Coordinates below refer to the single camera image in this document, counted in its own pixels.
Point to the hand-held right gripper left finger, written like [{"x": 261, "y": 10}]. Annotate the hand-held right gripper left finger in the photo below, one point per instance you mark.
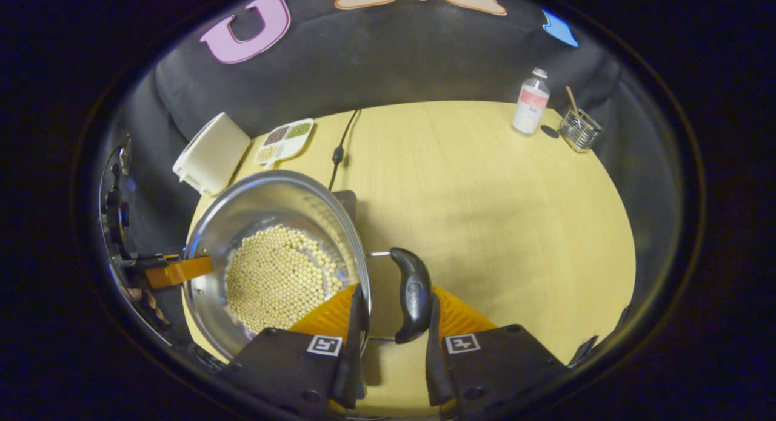
[{"x": 351, "y": 372}]

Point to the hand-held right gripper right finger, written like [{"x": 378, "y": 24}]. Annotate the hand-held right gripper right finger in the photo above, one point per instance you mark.
[{"x": 433, "y": 372}]

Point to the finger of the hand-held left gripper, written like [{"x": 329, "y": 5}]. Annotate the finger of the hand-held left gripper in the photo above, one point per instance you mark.
[{"x": 182, "y": 270}]

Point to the pile of yellow soybeans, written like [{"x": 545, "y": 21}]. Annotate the pile of yellow soybeans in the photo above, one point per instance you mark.
[{"x": 273, "y": 281}]

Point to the stainless steel pot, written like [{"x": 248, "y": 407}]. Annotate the stainless steel pot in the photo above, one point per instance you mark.
[{"x": 273, "y": 196}]

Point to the white toaster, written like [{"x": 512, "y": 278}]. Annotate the white toaster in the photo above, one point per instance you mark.
[{"x": 212, "y": 154}]

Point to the white divided bean dish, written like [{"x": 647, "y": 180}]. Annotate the white divided bean dish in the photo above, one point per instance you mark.
[{"x": 285, "y": 141}]

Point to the black bottle cap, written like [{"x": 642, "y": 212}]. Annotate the black bottle cap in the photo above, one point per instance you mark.
[{"x": 550, "y": 131}]

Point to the small glass jar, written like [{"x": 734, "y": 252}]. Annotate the small glass jar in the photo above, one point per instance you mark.
[{"x": 580, "y": 133}]

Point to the clear bottle pink label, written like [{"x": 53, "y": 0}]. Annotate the clear bottle pink label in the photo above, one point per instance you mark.
[{"x": 530, "y": 108}]

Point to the thin wooden stick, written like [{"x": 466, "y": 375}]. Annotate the thin wooden stick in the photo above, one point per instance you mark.
[{"x": 573, "y": 99}]

